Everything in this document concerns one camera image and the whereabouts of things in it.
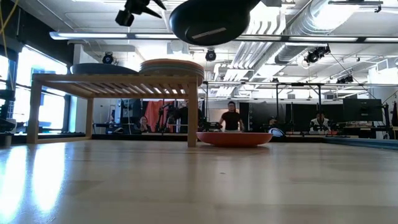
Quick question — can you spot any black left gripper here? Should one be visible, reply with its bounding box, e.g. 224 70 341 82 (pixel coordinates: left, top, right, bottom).
124 0 167 19

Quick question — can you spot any dark teal plate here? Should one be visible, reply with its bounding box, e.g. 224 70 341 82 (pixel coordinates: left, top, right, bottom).
169 0 261 47

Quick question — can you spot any blue plate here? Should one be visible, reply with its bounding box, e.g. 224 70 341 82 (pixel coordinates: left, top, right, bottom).
70 63 140 75

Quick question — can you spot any orange plate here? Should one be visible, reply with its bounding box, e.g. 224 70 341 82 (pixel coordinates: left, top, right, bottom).
196 131 274 148

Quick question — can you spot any wooden slatted shelf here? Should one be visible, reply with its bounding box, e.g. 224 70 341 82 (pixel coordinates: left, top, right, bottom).
26 73 199 148

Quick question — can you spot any orange cloth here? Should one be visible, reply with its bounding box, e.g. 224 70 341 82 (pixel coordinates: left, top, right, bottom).
143 100 175 133

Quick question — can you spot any large bright window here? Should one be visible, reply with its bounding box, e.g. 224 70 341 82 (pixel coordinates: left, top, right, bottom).
0 46 74 134

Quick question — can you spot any black equipment rack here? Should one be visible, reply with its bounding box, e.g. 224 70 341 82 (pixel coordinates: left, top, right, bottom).
0 88 17 147

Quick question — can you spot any black computer monitor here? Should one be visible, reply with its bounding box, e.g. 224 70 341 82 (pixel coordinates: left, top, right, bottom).
343 98 383 123

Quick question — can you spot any black stand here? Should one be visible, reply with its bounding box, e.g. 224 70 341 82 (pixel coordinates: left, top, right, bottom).
382 101 398 139

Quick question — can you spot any overhead frame light bar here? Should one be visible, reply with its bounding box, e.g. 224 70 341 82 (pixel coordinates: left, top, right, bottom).
49 30 398 44

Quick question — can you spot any dark table edge rail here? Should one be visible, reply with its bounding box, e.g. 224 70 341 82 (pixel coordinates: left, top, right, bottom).
12 133 326 144
323 136 398 151

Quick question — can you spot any yellow cable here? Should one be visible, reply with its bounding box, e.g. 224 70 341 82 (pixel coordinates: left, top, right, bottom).
0 0 20 63

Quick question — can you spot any silver ventilation duct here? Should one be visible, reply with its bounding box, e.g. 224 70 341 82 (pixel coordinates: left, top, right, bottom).
275 0 361 65

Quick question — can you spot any black pipe frame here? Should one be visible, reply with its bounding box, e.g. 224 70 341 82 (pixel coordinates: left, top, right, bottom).
198 80 398 134

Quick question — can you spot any black ceiling camera cluster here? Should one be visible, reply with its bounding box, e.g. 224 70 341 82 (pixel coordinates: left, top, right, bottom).
304 45 331 65

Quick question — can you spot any black ceiling rail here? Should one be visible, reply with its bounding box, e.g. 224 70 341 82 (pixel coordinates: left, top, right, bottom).
328 0 384 13

